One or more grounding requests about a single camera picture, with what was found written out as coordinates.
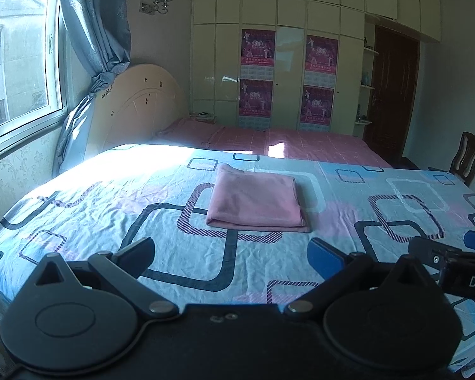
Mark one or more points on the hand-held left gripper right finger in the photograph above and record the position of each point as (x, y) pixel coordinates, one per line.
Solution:
(324, 259)

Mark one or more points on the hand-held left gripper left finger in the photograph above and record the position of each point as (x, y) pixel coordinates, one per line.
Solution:
(136, 255)

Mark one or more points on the pink sweater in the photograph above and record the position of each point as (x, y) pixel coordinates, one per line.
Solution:
(257, 202)

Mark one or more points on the blue patterned bed sheet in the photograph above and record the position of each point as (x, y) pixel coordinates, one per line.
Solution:
(103, 206)

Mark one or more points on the dark wooden chair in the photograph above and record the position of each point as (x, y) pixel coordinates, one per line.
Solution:
(465, 158)

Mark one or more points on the cream headboard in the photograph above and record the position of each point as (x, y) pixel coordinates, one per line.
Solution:
(142, 103)

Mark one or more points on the stack of books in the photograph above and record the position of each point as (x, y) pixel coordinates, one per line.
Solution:
(205, 116)

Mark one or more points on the brown wooden door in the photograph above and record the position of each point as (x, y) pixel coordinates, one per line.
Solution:
(392, 95)

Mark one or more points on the white corner shelf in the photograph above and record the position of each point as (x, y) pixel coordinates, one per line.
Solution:
(366, 87)

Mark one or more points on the blue bottle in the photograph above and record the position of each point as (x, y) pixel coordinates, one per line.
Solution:
(365, 78)

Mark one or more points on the blue curtain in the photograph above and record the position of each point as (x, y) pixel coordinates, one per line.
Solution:
(99, 27)

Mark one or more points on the window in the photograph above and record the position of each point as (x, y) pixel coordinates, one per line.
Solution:
(16, 47)

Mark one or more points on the cream wardrobe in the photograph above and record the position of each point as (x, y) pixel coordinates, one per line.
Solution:
(289, 12)

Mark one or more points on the purple wall poster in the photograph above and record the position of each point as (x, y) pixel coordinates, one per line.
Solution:
(255, 99)
(321, 59)
(258, 51)
(316, 105)

